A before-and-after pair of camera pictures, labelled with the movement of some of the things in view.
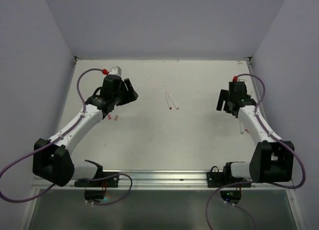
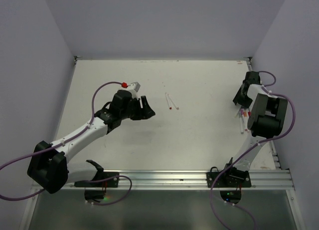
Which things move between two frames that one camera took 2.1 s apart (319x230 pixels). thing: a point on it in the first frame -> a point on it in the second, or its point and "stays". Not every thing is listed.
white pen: [176, 107] stays
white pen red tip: [170, 108] stays
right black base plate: [218, 179] stays
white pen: [241, 128] stays
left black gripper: [129, 96] -> [144, 113]
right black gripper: [224, 95] -> [245, 103]
